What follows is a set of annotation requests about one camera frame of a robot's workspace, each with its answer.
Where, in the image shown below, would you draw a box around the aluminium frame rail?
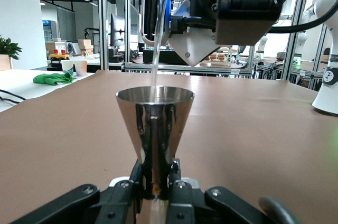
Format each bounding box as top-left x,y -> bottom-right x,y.
124,62 -> 254,79

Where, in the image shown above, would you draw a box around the paper cup blue print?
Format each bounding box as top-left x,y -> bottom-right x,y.
60,60 -> 74,74

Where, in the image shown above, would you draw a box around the black cables on white table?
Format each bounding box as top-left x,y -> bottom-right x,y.
0,89 -> 27,105

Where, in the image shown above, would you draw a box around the green cloth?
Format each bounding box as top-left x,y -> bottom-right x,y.
33,72 -> 77,87

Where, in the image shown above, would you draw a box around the brown table mat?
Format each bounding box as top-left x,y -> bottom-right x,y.
0,69 -> 338,224

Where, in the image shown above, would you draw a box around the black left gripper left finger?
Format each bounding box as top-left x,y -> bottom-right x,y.
10,159 -> 145,224

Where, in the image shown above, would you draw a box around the aluminium frame post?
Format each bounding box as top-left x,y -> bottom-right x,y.
124,0 -> 133,71
97,0 -> 110,71
281,0 -> 311,82

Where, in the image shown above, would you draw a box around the steel double cone jigger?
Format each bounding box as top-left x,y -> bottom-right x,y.
115,85 -> 196,224

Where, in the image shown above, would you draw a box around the black monitor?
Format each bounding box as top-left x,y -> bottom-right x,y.
110,13 -> 126,48

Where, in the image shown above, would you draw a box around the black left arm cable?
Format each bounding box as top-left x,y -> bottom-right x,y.
258,194 -> 303,224

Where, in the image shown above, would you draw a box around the green potted plant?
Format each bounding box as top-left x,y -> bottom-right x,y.
0,35 -> 23,71

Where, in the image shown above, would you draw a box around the yellow box red buttons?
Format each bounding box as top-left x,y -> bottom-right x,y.
50,49 -> 71,62

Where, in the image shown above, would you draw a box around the cardboard box stack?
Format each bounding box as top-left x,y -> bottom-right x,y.
78,39 -> 95,55

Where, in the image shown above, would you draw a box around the blue lit display fridge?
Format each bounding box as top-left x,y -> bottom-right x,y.
42,20 -> 58,42

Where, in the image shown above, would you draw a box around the black rectangular case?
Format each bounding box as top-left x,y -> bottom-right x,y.
142,49 -> 185,65

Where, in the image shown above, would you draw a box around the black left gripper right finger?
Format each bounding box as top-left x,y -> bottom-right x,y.
167,158 -> 275,224

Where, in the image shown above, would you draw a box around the small clear glass cup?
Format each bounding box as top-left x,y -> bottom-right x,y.
139,0 -> 174,48

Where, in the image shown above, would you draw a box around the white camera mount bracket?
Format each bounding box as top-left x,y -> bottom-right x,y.
168,0 -> 221,67

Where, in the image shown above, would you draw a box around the paper cup pink print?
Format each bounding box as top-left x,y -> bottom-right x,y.
73,60 -> 88,77

